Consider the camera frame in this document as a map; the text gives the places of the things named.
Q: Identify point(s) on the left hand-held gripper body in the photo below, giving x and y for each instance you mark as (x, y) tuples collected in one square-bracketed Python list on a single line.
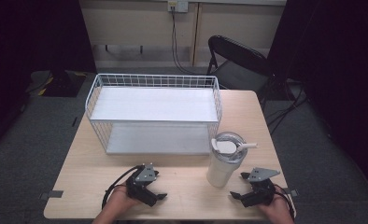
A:
[(141, 189)]

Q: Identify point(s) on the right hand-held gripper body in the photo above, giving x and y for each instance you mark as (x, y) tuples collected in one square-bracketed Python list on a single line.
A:
[(261, 193)]

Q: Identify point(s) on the white tumbler cup with straw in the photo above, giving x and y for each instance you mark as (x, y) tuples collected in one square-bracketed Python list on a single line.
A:
[(220, 171)]

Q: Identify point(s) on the person's right hand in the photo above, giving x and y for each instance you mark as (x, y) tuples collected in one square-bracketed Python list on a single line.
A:
[(277, 207)]

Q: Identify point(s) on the person's left hand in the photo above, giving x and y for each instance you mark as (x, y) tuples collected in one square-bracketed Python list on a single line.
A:
[(120, 199)]

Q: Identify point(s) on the grey tape strip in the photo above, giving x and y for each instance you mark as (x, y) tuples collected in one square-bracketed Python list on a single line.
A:
[(51, 194), (291, 192)]

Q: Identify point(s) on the black folding chair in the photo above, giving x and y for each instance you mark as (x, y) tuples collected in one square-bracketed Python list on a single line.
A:
[(238, 65)]

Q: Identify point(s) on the black stand base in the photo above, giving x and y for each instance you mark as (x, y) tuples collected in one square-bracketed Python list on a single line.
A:
[(62, 82)]

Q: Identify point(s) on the dark curtain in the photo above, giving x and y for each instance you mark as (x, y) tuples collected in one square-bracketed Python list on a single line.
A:
[(337, 77)]

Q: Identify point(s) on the white wall socket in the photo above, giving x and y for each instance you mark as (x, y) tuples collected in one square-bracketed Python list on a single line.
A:
[(177, 6)]

